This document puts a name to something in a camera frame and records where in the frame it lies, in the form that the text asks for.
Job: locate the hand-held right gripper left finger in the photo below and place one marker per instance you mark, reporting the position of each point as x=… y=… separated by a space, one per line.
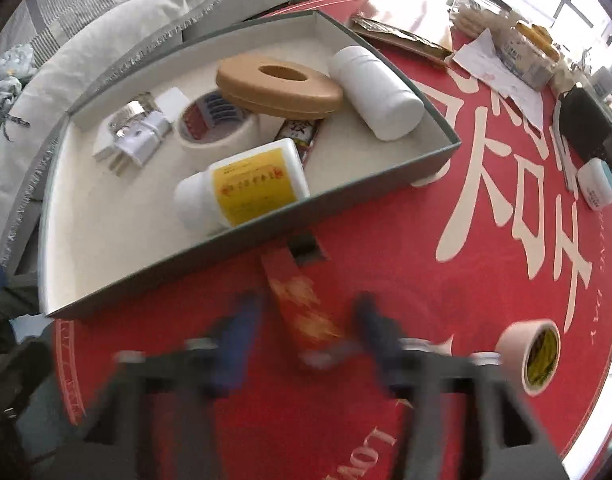
x=235 y=345

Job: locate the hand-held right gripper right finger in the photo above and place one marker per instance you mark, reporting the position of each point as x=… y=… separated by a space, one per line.
x=376 y=345

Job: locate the red gold printed box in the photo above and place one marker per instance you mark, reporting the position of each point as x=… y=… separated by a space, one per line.
x=301 y=305

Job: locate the grey cardboard tray box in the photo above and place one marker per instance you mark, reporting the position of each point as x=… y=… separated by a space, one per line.
x=115 y=240

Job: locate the yellow label white bottle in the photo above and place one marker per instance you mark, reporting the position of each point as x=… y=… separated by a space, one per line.
x=251 y=185

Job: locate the cream masking tape roll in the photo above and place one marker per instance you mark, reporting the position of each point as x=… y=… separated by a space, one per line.
x=235 y=135

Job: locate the white plug adapter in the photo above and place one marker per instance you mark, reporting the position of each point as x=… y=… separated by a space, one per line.
x=143 y=142

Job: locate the large white plastic bottle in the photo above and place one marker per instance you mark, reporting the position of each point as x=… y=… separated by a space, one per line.
x=381 y=100

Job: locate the brown paper tape roll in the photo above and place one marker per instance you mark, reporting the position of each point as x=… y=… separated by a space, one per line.
x=246 y=87

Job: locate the beige tape roll yellow core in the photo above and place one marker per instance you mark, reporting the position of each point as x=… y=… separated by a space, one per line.
x=513 y=350

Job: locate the white sticks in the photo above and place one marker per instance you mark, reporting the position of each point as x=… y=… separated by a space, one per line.
x=563 y=155

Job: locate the white teal jar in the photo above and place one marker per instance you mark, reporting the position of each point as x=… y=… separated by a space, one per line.
x=596 y=185

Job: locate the white paper sheet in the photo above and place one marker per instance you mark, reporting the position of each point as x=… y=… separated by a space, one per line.
x=491 y=75

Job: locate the black box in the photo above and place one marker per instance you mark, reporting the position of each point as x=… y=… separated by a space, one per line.
x=591 y=125

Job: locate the brown paper package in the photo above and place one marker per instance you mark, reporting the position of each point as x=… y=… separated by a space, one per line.
x=406 y=15

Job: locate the clear bag of biscuits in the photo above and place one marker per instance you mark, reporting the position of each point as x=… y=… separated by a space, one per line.
x=478 y=10

